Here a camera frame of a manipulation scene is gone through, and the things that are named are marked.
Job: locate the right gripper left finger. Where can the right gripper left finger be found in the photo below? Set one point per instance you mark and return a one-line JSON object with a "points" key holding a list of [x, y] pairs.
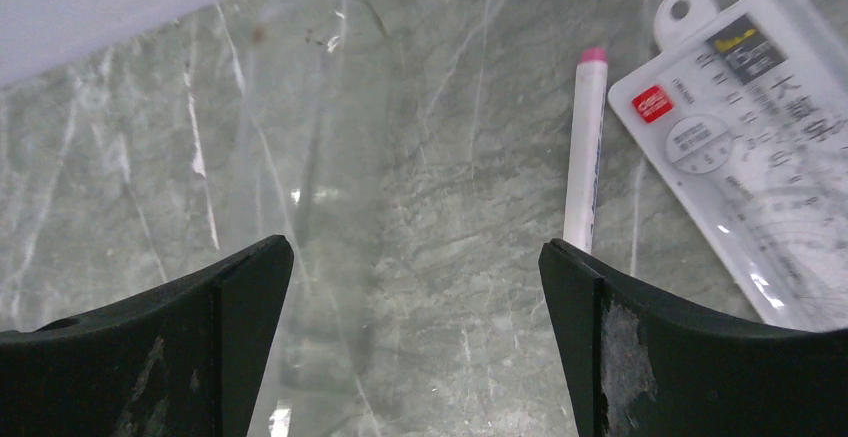
{"points": [[185, 358]]}

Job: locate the white pink capped pen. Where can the white pink capped pen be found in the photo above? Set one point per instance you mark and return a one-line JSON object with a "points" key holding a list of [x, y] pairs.
{"points": [[589, 100]]}

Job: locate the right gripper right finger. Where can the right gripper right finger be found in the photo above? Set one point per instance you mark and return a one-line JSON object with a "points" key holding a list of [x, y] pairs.
{"points": [[640, 361]]}

